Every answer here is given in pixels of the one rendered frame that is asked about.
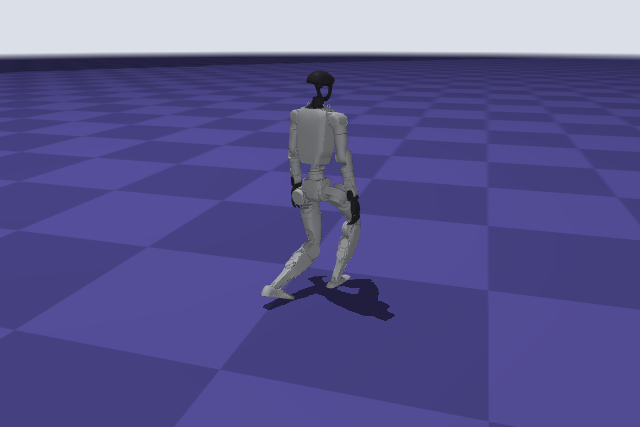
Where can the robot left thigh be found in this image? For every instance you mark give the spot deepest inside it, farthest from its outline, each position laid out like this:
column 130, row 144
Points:
column 311, row 218

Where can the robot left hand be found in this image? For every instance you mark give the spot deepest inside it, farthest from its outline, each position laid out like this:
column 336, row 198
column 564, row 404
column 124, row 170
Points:
column 293, row 189

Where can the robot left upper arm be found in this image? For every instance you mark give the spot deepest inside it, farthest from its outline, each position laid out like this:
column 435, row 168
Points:
column 293, row 132

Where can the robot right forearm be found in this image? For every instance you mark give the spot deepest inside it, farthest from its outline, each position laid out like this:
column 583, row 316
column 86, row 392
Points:
column 348, row 175

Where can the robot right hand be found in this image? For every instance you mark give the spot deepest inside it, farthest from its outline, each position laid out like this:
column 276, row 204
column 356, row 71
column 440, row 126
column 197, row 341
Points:
column 355, row 207

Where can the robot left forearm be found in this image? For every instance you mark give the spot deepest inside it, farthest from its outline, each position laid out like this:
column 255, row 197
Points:
column 295, row 166

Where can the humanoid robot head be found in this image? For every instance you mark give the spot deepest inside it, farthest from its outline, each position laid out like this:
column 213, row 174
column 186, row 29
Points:
column 319, row 79

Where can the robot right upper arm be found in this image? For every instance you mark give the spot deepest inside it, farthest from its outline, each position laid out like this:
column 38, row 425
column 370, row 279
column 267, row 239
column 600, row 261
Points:
column 338, row 121

